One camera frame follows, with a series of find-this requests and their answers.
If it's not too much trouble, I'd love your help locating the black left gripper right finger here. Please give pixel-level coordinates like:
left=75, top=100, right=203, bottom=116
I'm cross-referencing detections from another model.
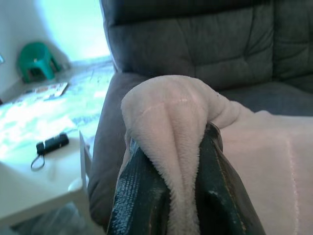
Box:
left=195, top=121, right=267, bottom=235

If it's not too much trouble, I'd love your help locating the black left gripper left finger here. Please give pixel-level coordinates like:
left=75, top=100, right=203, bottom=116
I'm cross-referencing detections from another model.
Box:
left=106, top=136, right=172, bottom=235

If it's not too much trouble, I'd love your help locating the pink plush pillow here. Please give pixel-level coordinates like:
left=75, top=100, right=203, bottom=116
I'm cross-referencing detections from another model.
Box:
left=121, top=75, right=313, bottom=235

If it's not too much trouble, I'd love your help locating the printed floor mat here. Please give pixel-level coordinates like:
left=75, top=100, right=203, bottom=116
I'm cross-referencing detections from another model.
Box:
left=23, top=81, right=69, bottom=101

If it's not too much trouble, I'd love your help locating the brown fabric sofa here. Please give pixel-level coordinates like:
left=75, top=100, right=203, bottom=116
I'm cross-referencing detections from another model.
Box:
left=87, top=0, right=313, bottom=235

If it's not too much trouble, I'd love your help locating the white side table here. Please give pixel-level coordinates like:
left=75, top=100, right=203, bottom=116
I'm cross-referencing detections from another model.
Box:
left=0, top=129, right=92, bottom=231

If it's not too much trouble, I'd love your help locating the green plastic stool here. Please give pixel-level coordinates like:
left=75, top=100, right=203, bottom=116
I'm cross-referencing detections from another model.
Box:
left=15, top=42, right=62, bottom=84

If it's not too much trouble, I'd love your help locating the black device with strap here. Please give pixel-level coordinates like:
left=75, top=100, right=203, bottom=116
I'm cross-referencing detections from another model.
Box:
left=30, top=132, right=70, bottom=171

